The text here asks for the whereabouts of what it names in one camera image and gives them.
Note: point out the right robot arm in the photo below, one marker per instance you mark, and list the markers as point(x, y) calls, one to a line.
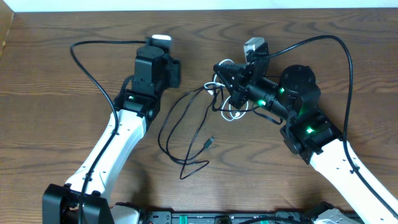
point(308, 132)

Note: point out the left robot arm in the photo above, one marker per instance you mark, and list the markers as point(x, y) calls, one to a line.
point(84, 196)

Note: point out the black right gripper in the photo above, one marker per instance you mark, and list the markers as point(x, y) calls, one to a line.
point(244, 77)

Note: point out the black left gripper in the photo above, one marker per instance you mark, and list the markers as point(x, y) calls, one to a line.
point(175, 71)

